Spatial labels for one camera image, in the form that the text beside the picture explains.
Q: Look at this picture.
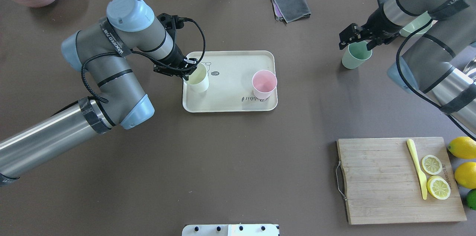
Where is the green cup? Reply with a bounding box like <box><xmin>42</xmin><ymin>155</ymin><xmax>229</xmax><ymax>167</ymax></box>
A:
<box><xmin>341</xmin><ymin>41</ymin><xmax>373</xmax><ymax>69</ymax></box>

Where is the whole lemon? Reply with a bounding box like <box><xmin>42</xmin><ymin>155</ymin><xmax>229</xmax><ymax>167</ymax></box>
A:
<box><xmin>447</xmin><ymin>136</ymin><xmax>476</xmax><ymax>159</ymax></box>
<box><xmin>454</xmin><ymin>162</ymin><xmax>476</xmax><ymax>189</ymax></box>

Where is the green bowl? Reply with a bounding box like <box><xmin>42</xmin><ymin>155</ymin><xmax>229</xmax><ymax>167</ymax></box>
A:
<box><xmin>400</xmin><ymin>12</ymin><xmax>433</xmax><ymax>37</ymax></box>

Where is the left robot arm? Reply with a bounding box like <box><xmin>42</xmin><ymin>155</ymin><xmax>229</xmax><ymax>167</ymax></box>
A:
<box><xmin>0</xmin><ymin>0</ymin><xmax>201</xmax><ymax>186</ymax></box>

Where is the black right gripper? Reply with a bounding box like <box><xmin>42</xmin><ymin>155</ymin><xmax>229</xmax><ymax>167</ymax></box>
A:
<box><xmin>339</xmin><ymin>0</ymin><xmax>402</xmax><ymax>50</ymax></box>

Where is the lemon slice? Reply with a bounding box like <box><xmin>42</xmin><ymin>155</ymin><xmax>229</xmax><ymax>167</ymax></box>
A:
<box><xmin>427</xmin><ymin>175</ymin><xmax>451</xmax><ymax>200</ymax></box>
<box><xmin>421</xmin><ymin>155</ymin><xmax>443</xmax><ymax>175</ymax></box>

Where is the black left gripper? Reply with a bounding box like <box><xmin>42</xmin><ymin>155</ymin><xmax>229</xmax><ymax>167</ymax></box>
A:
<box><xmin>154</xmin><ymin>13</ymin><xmax>197</xmax><ymax>78</ymax></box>

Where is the wooden cutting board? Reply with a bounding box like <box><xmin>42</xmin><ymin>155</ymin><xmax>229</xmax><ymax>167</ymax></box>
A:
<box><xmin>337</xmin><ymin>137</ymin><xmax>466</xmax><ymax>225</ymax></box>

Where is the metal scoop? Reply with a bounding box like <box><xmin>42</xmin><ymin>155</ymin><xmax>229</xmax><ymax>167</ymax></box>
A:
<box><xmin>463</xmin><ymin>58</ymin><xmax>476</xmax><ymax>81</ymax></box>

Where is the green lime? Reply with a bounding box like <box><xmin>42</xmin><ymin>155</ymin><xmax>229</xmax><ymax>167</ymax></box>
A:
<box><xmin>466</xmin><ymin>189</ymin><xmax>476</xmax><ymax>210</ymax></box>

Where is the cream rabbit tray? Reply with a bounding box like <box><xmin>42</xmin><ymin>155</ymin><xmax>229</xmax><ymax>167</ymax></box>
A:
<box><xmin>182</xmin><ymin>51</ymin><xmax>278</xmax><ymax>113</ymax></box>

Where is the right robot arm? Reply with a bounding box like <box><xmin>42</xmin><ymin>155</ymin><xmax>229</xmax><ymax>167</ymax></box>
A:
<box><xmin>339</xmin><ymin>0</ymin><xmax>476</xmax><ymax>135</ymax></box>

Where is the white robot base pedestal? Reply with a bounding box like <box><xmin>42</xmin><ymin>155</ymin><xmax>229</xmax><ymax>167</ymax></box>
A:
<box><xmin>181</xmin><ymin>223</ymin><xmax>280</xmax><ymax>236</ymax></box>

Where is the white cup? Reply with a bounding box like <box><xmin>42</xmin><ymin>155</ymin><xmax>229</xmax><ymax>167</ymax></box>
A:
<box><xmin>184</xmin><ymin>63</ymin><xmax>209</xmax><ymax>93</ymax></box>

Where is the yellow plastic knife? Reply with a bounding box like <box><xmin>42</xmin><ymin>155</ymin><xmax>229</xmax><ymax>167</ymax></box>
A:
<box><xmin>406</xmin><ymin>138</ymin><xmax>428</xmax><ymax>200</ymax></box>

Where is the grey folded cloth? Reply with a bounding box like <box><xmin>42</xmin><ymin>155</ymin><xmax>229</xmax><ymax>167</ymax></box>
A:
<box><xmin>271</xmin><ymin>0</ymin><xmax>311</xmax><ymax>23</ymax></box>

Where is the pink cup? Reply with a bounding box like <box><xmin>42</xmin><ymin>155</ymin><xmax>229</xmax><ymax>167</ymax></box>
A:
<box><xmin>252</xmin><ymin>70</ymin><xmax>277</xmax><ymax>99</ymax></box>

